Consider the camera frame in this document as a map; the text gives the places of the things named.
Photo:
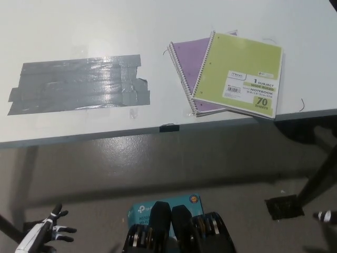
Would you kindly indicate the clear tape piece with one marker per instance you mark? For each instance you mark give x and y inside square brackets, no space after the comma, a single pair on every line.
[133,113]

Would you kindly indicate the green spiral notebook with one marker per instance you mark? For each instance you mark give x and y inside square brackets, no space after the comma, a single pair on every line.
[237,66]

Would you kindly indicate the black robot body blocks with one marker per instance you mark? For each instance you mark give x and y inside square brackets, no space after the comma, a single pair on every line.
[181,232]

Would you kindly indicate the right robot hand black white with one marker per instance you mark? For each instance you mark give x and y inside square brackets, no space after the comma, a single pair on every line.
[324,216]

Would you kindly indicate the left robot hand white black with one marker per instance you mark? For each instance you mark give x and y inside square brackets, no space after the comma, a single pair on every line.
[34,234]

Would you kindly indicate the purple spiral notebook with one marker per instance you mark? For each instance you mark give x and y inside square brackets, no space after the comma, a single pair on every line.
[188,56]

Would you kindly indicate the teal router box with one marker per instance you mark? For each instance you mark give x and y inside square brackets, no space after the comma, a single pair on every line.
[143,210]

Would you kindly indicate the grey duct tape patch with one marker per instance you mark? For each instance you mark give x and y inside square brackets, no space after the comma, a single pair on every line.
[79,84]

